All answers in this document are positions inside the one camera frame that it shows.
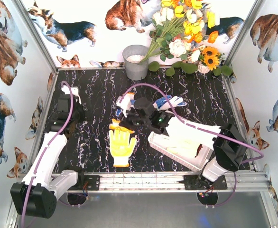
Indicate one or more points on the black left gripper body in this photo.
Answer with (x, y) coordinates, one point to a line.
(70, 104)

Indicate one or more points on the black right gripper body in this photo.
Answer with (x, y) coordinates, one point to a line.
(128, 118)

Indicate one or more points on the white glove orange cuff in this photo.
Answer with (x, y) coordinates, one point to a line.
(115, 125)

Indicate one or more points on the orange dotted white glove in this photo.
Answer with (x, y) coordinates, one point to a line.
(121, 147)

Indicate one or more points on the cream glove red cuff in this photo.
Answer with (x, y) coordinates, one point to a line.
(187, 148)

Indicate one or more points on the white perforated storage basket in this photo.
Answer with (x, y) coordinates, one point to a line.
(158, 142)

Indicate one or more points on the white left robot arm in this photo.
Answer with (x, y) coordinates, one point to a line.
(37, 194)

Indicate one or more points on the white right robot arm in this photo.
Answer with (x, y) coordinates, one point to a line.
(227, 144)

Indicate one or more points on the blue dotted glove peace sign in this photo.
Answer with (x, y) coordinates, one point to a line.
(126, 104)

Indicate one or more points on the blue dotted glove orange cuff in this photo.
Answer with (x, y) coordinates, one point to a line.
(162, 105)

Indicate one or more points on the grey metal bucket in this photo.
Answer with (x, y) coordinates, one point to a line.
(136, 65)

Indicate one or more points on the sunflower pot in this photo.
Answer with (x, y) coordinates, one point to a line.
(212, 60)

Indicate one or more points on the artificial flower bouquet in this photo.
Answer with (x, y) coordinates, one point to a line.
(180, 28)

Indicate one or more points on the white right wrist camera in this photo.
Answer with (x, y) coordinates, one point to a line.
(124, 104)

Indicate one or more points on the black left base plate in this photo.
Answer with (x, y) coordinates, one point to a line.
(91, 182)

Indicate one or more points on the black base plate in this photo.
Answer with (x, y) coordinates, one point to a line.
(91, 182)
(198, 182)

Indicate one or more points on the aluminium front rail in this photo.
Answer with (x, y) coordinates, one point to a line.
(127, 182)

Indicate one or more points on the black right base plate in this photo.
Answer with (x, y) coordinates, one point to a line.
(198, 182)

